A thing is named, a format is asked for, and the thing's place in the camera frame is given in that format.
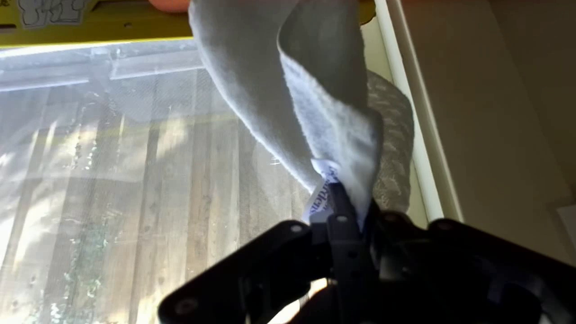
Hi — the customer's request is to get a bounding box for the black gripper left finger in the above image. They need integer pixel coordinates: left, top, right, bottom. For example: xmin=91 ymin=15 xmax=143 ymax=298
xmin=326 ymin=181 xmax=361 ymax=324

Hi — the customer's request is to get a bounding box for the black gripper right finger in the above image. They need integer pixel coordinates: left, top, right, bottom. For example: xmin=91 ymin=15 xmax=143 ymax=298
xmin=359 ymin=197 xmax=382 ymax=324

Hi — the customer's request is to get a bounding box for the white cloth towel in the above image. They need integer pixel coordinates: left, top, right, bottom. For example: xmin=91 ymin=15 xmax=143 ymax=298
xmin=188 ymin=0 xmax=418 ymax=226

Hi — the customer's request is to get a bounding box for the yellow window ledge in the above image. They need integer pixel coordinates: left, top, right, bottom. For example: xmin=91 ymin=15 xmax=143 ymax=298
xmin=0 ymin=0 xmax=379 ymax=48

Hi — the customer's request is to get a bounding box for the wooden plank fence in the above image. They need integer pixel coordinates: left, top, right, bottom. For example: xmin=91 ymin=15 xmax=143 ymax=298
xmin=0 ymin=42 xmax=314 ymax=324

